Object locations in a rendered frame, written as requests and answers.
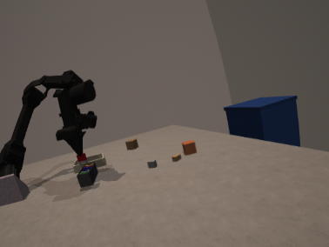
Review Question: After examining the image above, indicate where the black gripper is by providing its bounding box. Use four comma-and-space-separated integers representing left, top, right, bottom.
56, 106, 89, 157

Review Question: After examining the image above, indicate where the beige rectangular tray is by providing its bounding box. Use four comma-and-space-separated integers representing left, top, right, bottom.
73, 153, 106, 174

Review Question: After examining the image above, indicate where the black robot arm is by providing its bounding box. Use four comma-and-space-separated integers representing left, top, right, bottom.
0, 70, 97, 179

